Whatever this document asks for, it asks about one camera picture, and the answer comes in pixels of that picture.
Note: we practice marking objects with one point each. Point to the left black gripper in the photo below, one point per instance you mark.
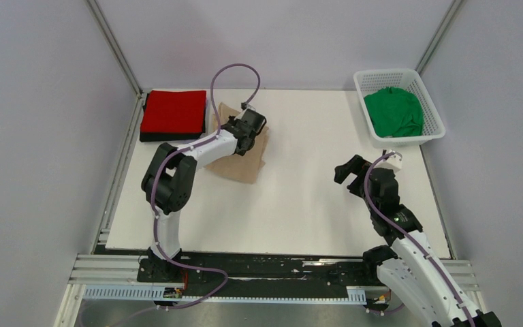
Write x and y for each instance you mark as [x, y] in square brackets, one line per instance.
[232, 122]

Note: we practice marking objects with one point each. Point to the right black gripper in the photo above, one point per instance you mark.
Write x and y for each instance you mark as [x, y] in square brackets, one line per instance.
[355, 165]

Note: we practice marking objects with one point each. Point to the beige t shirt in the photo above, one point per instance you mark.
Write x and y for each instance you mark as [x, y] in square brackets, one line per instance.
[244, 169]

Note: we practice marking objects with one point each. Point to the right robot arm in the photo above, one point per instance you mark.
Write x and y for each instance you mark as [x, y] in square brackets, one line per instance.
[407, 263]

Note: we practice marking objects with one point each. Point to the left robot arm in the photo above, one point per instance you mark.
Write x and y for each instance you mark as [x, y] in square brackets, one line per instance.
[168, 184]

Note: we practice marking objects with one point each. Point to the green t shirt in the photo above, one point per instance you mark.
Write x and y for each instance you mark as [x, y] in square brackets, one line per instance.
[395, 113]

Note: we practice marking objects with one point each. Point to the white plastic basket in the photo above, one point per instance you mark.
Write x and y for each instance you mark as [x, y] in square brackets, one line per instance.
[370, 81]

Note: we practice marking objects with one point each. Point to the folded red t shirt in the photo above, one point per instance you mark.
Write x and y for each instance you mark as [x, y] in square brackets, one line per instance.
[174, 111]

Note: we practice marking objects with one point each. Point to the folded black t shirt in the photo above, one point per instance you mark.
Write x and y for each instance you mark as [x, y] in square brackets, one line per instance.
[171, 136]

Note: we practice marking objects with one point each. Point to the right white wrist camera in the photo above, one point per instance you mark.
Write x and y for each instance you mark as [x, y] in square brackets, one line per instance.
[391, 160]

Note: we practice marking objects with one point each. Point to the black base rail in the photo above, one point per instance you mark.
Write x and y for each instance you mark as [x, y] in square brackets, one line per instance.
[245, 275]

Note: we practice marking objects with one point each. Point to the left aluminium frame post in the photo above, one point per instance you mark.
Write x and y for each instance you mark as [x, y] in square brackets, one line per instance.
[112, 42]

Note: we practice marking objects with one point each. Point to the aluminium frame post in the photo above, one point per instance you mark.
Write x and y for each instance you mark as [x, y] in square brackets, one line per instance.
[112, 42]
[446, 22]

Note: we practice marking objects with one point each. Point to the right aluminium frame post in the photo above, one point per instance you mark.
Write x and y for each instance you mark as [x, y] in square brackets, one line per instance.
[446, 22]

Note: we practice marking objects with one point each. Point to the white slotted cable duct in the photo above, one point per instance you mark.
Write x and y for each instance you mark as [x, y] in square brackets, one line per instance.
[351, 296]

